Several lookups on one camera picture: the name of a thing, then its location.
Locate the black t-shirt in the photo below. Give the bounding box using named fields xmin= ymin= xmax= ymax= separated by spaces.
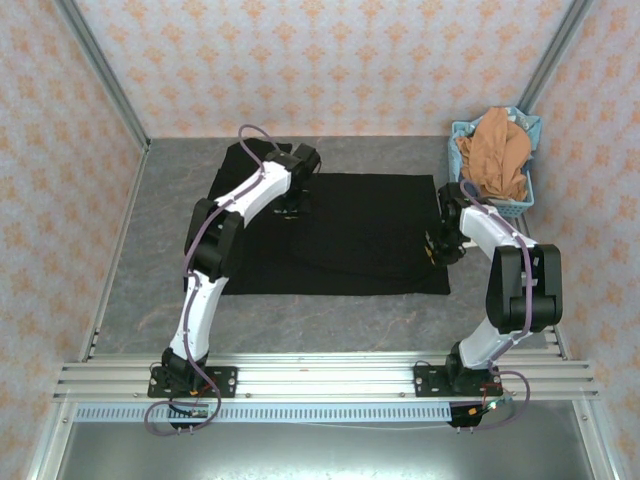
xmin=207 ymin=141 xmax=452 ymax=298

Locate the blue plastic basket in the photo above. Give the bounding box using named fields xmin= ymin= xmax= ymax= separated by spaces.
xmin=450 ymin=106 xmax=545 ymax=220

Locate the tan t-shirt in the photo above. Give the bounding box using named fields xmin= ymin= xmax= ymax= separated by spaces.
xmin=455 ymin=107 xmax=534 ymax=201

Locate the light blue patterned cloth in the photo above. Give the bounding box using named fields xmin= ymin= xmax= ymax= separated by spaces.
xmin=507 ymin=106 xmax=545 ymax=151

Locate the grey metal shelf panel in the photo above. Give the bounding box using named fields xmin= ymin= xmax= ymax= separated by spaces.
xmin=54 ymin=422 xmax=596 ymax=480

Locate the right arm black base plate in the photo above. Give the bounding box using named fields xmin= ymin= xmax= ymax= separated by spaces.
xmin=413 ymin=363 xmax=504 ymax=399

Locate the aluminium mounting rail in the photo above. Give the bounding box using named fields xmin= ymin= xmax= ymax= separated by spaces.
xmin=52 ymin=352 xmax=601 ymax=401

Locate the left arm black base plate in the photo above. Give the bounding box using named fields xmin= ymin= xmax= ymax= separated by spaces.
xmin=147 ymin=366 xmax=239 ymax=399

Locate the slotted grey cable duct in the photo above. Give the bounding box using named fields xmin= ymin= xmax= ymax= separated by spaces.
xmin=73 ymin=403 xmax=454 ymax=424

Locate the aluminium frame post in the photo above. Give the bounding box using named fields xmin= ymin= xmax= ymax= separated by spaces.
xmin=52 ymin=0 xmax=151 ymax=154
xmin=517 ymin=0 xmax=596 ymax=116

